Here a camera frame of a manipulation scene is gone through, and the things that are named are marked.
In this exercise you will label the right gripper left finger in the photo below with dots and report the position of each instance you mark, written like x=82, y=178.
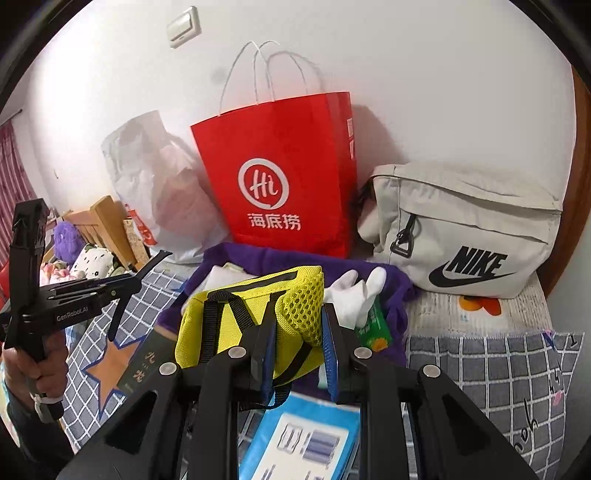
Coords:
x=254, y=376

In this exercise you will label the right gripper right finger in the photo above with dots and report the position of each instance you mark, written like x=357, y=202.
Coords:
x=338, y=344

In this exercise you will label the green tissue packet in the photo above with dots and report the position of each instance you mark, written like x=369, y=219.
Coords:
x=375, y=334

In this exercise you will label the white glove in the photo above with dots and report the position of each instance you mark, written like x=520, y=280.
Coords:
x=352, y=297

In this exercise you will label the yellow mesh pouch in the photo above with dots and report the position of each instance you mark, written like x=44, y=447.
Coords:
x=213, y=321

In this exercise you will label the blue tissue pack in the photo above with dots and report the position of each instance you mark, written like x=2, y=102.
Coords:
x=305, y=438

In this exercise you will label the left hand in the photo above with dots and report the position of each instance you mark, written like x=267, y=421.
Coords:
x=49, y=376

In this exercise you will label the purple plush toy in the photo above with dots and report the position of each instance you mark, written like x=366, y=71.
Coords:
x=68, y=242

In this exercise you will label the spotted white pillow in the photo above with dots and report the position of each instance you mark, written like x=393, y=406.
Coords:
x=93, y=262

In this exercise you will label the white tissue pack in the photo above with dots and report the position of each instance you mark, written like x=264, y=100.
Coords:
x=222, y=276

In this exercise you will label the wooden headboard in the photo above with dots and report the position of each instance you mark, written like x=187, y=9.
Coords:
x=100, y=225

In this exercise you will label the red curtain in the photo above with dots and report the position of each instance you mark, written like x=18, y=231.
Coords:
x=15, y=187

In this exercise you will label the dark green box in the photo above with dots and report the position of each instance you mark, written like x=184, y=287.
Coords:
x=155, y=349

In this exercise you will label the beige Nike bag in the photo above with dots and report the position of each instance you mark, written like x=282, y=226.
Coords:
x=457, y=228

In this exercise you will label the red paper shopping bag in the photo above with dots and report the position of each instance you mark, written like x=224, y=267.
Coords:
x=283, y=172

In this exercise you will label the white Miniso plastic bag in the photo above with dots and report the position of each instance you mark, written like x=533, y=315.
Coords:
x=158, y=184

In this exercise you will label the grey checked bed sheet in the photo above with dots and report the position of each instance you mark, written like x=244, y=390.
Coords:
x=502, y=353

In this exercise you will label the wooden door frame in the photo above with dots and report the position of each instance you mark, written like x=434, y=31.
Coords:
x=576, y=205

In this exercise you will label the wall light switch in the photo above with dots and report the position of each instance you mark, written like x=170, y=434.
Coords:
x=183, y=28

